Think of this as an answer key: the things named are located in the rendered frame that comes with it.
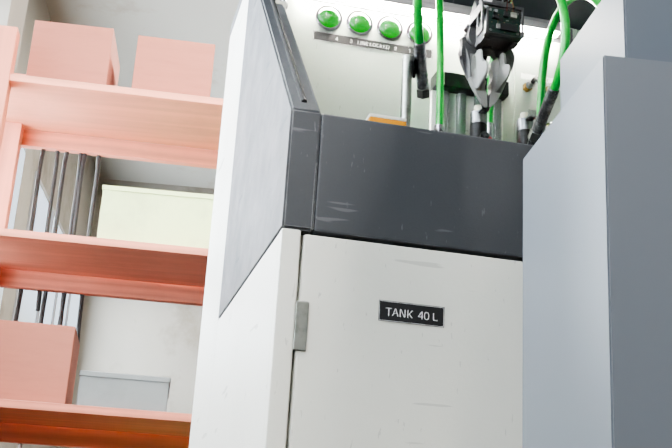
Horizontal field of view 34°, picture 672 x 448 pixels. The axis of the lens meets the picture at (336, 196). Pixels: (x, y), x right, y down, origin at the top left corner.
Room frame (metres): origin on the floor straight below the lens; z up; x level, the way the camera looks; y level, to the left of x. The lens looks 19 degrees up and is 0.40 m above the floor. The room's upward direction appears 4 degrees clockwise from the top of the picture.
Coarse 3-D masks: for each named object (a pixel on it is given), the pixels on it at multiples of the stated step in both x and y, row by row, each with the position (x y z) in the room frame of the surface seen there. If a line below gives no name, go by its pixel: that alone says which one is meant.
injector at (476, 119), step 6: (474, 114) 1.59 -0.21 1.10; (480, 114) 1.59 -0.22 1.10; (486, 114) 1.60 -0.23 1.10; (474, 120) 1.59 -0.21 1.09; (480, 120) 1.59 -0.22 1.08; (486, 120) 1.60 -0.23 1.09; (474, 126) 1.59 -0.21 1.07; (480, 126) 1.59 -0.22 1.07; (486, 126) 1.60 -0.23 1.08; (474, 132) 1.59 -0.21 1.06; (480, 132) 1.59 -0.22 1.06; (486, 132) 1.58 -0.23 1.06
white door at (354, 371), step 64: (320, 256) 1.29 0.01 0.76; (384, 256) 1.30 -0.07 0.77; (448, 256) 1.32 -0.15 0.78; (320, 320) 1.29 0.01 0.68; (384, 320) 1.30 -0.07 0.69; (448, 320) 1.32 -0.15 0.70; (512, 320) 1.34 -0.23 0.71; (320, 384) 1.29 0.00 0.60; (384, 384) 1.31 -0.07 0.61; (448, 384) 1.32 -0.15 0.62; (512, 384) 1.34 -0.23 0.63
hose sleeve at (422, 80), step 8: (416, 48) 1.48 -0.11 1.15; (424, 48) 1.48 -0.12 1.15; (416, 56) 1.49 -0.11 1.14; (424, 56) 1.49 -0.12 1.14; (416, 64) 1.50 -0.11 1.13; (424, 64) 1.50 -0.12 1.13; (416, 72) 1.52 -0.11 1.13; (424, 72) 1.51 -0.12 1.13; (416, 80) 1.53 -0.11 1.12; (424, 80) 1.52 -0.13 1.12; (424, 88) 1.53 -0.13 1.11
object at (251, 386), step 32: (288, 256) 1.28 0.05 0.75; (256, 288) 1.44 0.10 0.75; (288, 288) 1.28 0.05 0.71; (224, 320) 1.75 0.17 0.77; (256, 320) 1.41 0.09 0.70; (288, 320) 1.28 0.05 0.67; (224, 352) 1.71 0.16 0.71; (256, 352) 1.39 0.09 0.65; (288, 352) 1.28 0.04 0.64; (224, 384) 1.68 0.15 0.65; (256, 384) 1.37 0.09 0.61; (288, 384) 1.28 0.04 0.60; (224, 416) 1.64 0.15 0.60; (256, 416) 1.35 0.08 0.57; (288, 416) 1.30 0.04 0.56
